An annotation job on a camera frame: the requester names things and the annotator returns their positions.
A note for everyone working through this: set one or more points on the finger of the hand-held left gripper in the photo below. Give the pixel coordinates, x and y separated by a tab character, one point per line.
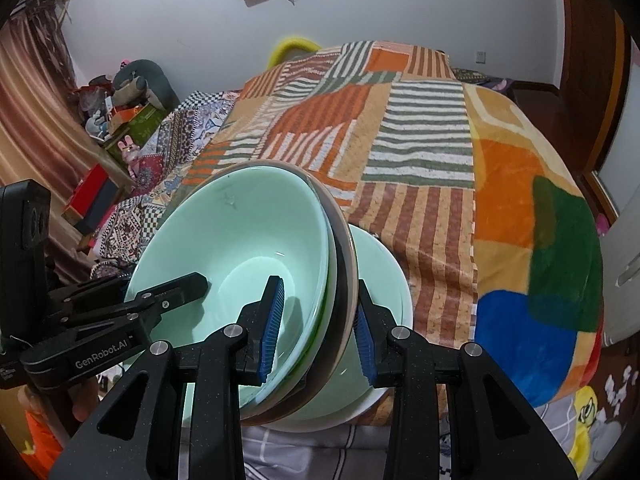
175	292
90	294

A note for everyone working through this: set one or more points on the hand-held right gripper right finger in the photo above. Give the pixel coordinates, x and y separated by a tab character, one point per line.
364	340

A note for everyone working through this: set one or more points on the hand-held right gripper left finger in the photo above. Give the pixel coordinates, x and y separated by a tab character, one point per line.
272	325

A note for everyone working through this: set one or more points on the mint green plate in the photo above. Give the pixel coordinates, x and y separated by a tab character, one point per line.
385	300

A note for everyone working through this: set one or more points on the mint green bowl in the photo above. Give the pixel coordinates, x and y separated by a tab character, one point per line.
225	240

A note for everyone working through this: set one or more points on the pink bowl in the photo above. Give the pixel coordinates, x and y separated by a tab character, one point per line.
345	270

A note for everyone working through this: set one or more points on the white plate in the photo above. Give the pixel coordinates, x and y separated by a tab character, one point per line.
350	419

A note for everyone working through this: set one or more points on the white bowl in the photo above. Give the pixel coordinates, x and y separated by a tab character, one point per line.
330	260

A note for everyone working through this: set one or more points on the person's left hand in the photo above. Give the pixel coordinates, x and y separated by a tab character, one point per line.
86	400

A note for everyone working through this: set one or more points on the striped orange blanket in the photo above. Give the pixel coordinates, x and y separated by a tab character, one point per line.
410	240

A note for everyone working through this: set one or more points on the pink rabbit toy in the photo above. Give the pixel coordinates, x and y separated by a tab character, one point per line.
129	150

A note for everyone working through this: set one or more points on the orange printed cloth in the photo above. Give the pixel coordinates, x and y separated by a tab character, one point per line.
45	435

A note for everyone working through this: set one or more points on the striped brown curtain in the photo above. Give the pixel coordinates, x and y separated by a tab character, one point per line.
30	110

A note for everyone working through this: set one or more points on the patterned quilt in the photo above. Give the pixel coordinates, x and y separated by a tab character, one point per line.
190	125

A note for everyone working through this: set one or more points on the pile of toys and bags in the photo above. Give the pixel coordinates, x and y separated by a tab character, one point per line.
97	105

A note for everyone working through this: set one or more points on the colour block fleece blanket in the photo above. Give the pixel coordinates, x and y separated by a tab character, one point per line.
505	200

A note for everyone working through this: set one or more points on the yellow foam tube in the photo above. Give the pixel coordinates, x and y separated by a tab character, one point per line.
285	45

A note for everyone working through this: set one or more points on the dark backpack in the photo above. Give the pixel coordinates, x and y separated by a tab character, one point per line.
485	80

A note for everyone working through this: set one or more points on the white sliding door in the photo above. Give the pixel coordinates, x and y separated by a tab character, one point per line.
625	135

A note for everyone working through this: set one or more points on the wooden door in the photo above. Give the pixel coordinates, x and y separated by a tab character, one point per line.
585	60

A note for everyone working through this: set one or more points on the wall socket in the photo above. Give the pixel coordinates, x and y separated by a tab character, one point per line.
481	56

